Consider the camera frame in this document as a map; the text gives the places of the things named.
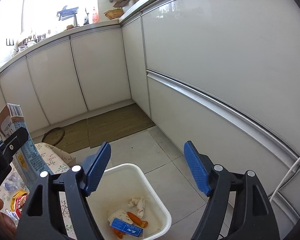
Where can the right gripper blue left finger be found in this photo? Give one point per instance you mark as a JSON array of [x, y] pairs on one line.
[[94, 167]]

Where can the red instant noodle bowl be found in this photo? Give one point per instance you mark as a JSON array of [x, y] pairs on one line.
[[19, 204]]

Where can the floral tissue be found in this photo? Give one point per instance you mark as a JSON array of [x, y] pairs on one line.
[[140, 206]]

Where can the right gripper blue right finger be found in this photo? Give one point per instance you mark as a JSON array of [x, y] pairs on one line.
[[196, 166]]

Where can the green floor mat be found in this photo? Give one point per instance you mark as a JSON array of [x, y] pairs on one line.
[[91, 132]]

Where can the white plastic trash bin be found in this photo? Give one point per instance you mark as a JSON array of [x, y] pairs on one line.
[[118, 187]]

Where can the dark blue medicine box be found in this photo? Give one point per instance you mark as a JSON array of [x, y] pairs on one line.
[[126, 227]]

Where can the left hand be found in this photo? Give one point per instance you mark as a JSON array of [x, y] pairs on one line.
[[7, 225]]

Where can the wicker basket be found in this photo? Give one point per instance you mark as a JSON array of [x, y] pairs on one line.
[[114, 13]]

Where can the white kitchen cabinets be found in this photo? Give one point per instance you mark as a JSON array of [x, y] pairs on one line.
[[222, 73]]

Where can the blue dish rack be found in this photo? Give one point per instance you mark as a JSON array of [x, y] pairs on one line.
[[66, 13]]

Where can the crushed clear plastic bottle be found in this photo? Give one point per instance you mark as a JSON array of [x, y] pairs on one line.
[[13, 181]]

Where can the light blue milk carton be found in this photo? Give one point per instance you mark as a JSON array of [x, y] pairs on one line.
[[27, 160]]

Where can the red bottle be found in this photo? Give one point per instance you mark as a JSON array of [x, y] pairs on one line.
[[95, 15]]

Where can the orange peel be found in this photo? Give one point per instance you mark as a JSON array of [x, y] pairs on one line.
[[136, 222]]

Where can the yellow snack wrapper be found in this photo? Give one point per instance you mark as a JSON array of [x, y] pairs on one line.
[[17, 194]]

